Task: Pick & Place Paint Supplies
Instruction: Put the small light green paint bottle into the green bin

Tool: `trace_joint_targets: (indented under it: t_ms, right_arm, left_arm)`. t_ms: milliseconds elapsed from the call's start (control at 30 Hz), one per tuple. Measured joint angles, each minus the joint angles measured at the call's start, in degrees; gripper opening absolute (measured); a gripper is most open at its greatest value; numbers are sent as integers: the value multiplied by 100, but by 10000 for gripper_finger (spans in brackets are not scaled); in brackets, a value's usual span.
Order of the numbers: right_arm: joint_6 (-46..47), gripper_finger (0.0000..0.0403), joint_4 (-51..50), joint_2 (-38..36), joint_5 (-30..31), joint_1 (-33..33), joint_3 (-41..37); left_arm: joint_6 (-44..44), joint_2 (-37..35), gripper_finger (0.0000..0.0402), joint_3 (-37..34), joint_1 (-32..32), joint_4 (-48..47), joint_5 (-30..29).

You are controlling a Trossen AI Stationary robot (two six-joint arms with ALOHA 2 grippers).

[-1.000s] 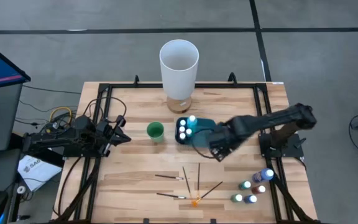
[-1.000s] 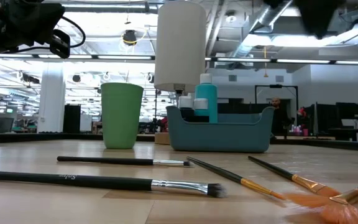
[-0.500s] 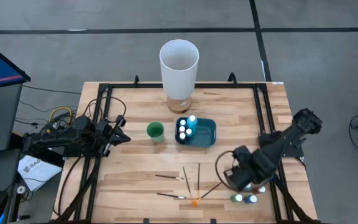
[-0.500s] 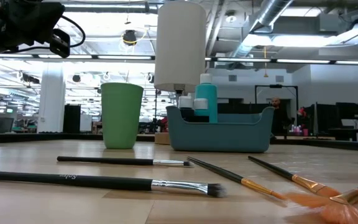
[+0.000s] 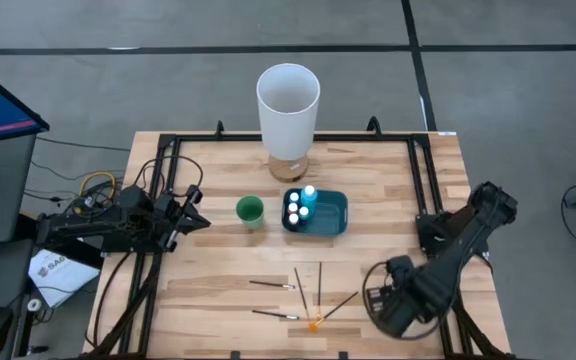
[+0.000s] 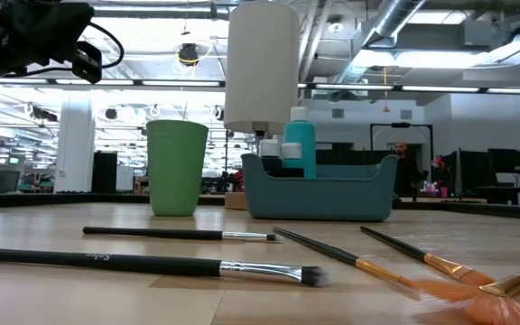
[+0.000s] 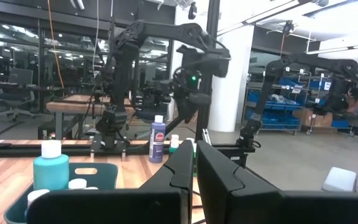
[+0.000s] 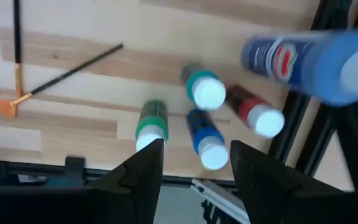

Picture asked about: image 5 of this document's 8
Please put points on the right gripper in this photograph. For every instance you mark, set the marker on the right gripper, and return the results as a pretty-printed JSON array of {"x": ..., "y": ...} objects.
[{"x": 393, "y": 300}]

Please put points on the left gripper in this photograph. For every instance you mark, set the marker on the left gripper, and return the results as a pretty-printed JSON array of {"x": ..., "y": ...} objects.
[{"x": 168, "y": 215}]

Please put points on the orange fan brush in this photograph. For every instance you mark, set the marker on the orange fan brush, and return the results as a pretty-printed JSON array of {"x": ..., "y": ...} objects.
[{"x": 338, "y": 305}]

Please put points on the orange brush gold ferrule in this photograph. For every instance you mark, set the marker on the orange brush gold ferrule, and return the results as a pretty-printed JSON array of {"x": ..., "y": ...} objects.
[{"x": 319, "y": 290}]

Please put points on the thin pointed brush gold ferrule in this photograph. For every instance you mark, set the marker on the thin pointed brush gold ferrule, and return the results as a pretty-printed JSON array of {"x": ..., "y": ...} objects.
[{"x": 300, "y": 292}]

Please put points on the black brush silver ferrule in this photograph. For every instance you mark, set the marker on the black brush silver ferrule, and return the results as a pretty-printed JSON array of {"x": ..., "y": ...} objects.
[{"x": 268, "y": 283}]

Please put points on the small dark red paint bottle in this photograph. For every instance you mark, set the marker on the small dark red paint bottle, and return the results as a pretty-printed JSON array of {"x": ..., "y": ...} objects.
[{"x": 293, "y": 218}]

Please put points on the small paint bottle black label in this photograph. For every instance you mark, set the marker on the small paint bottle black label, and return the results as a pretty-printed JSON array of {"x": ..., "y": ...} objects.
[{"x": 293, "y": 207}]

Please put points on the small light blue paint bottle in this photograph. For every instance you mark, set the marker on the small light blue paint bottle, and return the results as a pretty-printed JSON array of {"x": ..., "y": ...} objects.
[{"x": 294, "y": 196}]

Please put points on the small teal paint bottle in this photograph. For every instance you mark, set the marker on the small teal paint bottle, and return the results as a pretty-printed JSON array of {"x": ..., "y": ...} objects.
[{"x": 304, "y": 212}]

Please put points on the large teal paint bottle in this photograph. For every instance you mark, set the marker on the large teal paint bottle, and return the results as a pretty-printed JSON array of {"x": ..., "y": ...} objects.
[{"x": 309, "y": 192}]

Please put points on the black brush with white print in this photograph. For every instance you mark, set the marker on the black brush with white print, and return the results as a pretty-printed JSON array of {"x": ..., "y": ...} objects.
[{"x": 273, "y": 314}]

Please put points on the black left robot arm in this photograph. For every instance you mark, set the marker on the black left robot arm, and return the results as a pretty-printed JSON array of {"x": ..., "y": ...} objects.
[{"x": 93, "y": 230}]

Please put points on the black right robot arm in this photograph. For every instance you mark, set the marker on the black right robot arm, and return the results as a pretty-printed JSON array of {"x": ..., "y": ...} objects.
[{"x": 458, "y": 260}]

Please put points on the green plastic cup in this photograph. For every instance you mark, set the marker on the green plastic cup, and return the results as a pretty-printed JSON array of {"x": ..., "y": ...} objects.
[{"x": 249, "y": 209}]

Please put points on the teal plastic bin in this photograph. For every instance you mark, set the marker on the teal plastic bin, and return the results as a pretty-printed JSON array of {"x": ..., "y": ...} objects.
[{"x": 330, "y": 215}]

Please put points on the black desk bar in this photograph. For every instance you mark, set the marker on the black desk bar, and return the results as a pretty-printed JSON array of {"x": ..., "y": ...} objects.
[{"x": 75, "y": 257}]

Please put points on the white printed paper sheet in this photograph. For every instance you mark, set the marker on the white printed paper sheet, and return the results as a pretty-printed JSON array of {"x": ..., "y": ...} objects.
[{"x": 58, "y": 275}]

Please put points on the white tape roll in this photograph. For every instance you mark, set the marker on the white tape roll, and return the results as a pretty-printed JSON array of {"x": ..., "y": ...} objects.
[{"x": 34, "y": 304}]

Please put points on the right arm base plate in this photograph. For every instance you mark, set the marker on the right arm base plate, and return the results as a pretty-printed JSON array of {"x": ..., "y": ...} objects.
[{"x": 428, "y": 235}]

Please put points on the black aluminium table frame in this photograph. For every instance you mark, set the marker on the black aluminium table frame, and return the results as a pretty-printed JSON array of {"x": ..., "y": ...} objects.
[{"x": 218, "y": 136}]

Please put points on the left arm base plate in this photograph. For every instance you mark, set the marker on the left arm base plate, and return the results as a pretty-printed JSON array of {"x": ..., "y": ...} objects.
[{"x": 105, "y": 248}]

